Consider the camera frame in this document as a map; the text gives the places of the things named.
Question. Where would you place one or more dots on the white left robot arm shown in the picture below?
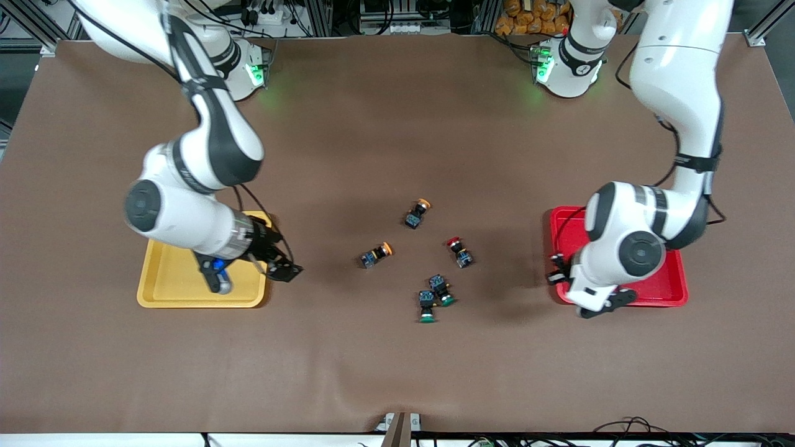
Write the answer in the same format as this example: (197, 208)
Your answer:
(640, 248)

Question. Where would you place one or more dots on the brown table mat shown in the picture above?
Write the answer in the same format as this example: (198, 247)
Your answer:
(372, 155)

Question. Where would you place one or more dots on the red push button switch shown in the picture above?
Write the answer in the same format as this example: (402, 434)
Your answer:
(461, 256)

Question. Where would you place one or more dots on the green push button switch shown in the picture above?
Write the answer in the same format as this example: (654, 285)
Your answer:
(427, 301)
(440, 287)

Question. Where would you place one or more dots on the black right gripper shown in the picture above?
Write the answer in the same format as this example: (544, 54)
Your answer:
(265, 243)

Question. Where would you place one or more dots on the metal table clamp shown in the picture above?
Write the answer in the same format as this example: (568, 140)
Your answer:
(397, 431)

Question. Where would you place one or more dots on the yellow push button switch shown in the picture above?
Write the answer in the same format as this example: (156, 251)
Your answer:
(415, 217)
(372, 257)

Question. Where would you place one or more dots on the red plastic tray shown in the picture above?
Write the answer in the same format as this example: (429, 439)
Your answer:
(674, 279)

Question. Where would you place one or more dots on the aluminium frame strut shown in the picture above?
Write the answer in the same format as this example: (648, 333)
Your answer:
(761, 31)
(37, 31)

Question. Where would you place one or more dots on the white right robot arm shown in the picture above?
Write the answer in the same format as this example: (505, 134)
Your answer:
(186, 217)

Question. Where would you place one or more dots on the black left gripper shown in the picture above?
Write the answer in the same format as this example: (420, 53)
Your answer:
(561, 268)

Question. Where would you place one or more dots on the white power strip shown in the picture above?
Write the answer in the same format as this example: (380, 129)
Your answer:
(273, 15)
(404, 28)

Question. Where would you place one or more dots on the orange bagged goods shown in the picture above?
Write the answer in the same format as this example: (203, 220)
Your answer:
(528, 18)

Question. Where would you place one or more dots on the yellow plastic tray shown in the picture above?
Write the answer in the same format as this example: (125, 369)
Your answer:
(174, 285)

